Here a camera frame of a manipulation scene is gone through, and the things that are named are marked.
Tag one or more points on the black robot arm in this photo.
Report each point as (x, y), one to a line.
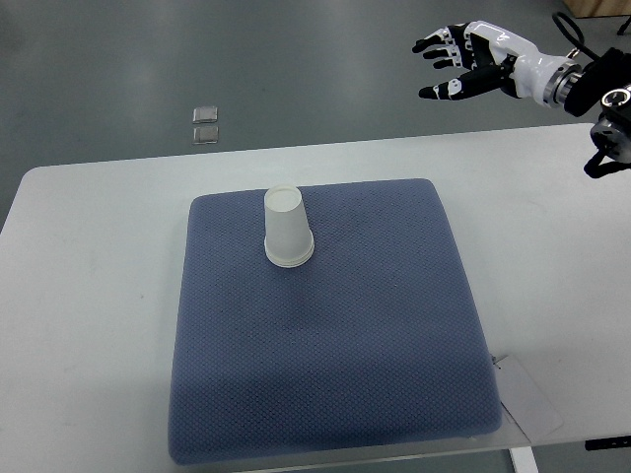
(604, 82)

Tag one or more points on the white table leg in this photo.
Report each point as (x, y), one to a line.
(523, 460)

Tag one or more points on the white paper cup on cushion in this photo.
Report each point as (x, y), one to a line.
(289, 262)

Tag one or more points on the upper metal floor plate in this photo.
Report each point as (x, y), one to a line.
(205, 114)

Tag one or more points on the black table control panel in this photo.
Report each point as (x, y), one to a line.
(607, 443)

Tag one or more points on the white paper cup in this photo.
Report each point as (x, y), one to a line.
(289, 262)
(287, 229)

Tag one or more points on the blue textured cushion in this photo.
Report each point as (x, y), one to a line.
(374, 340)

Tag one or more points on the white paper tag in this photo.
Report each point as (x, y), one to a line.
(524, 401)

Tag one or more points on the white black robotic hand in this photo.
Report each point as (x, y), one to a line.
(493, 58)

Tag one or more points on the black tripod leg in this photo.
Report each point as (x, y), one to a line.
(624, 27)

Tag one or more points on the wooden furniture corner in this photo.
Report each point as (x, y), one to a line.
(583, 9)

